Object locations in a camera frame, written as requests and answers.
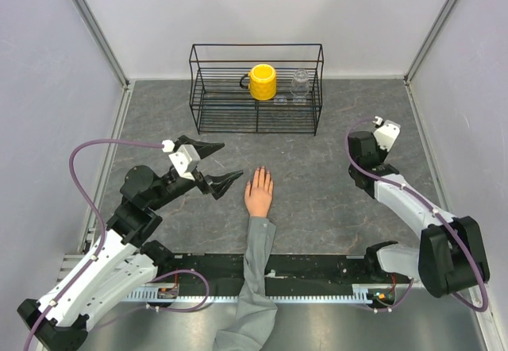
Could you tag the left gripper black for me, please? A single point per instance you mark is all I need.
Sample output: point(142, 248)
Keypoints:
point(218, 184)

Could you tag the yellow mug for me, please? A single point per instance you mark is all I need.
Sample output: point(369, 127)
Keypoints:
point(261, 81)

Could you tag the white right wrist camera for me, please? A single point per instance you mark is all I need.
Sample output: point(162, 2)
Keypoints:
point(386, 133)

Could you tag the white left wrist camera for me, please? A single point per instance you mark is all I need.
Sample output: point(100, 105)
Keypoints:
point(185, 160)

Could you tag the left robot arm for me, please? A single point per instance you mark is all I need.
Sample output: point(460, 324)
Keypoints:
point(123, 258)

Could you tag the white slotted cable duct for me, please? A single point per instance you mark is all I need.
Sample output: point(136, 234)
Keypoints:
point(246, 297)

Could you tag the clear upturned glass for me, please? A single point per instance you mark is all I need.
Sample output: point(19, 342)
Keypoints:
point(300, 86)

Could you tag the person's left hand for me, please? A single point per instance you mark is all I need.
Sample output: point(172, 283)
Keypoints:
point(258, 193)

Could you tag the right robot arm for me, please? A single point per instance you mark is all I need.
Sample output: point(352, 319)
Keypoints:
point(450, 257)

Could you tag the black wire dish rack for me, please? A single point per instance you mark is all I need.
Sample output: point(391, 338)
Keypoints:
point(219, 105)

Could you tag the grey sleeved forearm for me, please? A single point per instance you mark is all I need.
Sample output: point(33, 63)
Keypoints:
point(254, 320)

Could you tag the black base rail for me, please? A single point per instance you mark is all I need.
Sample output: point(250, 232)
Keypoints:
point(282, 278)

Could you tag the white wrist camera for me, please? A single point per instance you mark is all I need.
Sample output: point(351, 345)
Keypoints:
point(386, 133)
point(185, 160)

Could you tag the small clear glass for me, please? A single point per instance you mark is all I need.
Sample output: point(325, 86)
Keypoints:
point(280, 100)

